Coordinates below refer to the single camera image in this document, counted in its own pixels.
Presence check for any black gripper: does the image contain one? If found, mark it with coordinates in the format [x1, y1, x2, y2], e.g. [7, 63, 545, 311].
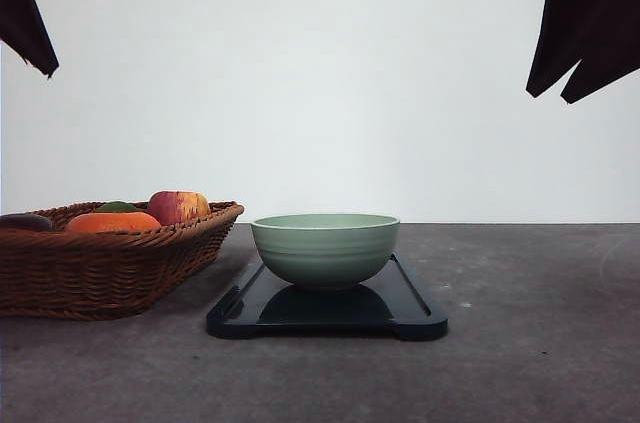
[526, 0, 640, 104]

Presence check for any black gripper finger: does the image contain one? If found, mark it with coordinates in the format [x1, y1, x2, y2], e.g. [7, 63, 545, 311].
[0, 0, 59, 79]

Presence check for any light green ceramic bowl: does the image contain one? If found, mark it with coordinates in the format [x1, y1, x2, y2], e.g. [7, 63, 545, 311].
[251, 213, 401, 286]

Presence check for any brown wicker basket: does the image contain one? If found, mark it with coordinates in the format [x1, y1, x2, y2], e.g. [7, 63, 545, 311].
[0, 201, 245, 320]

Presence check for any dark purple fruit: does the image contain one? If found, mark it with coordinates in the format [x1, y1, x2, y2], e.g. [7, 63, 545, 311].
[0, 213, 54, 232]

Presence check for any dark green fruit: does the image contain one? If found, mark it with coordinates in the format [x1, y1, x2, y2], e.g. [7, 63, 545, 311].
[95, 201, 143, 212]

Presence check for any orange tangerine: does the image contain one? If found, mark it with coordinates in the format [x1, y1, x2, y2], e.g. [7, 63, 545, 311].
[64, 212, 162, 233]

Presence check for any red yellow apple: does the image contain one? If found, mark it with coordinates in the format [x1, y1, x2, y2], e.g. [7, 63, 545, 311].
[148, 191, 211, 225]

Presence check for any dark blue rectangular tray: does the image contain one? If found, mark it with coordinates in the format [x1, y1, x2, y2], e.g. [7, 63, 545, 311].
[206, 253, 448, 341]

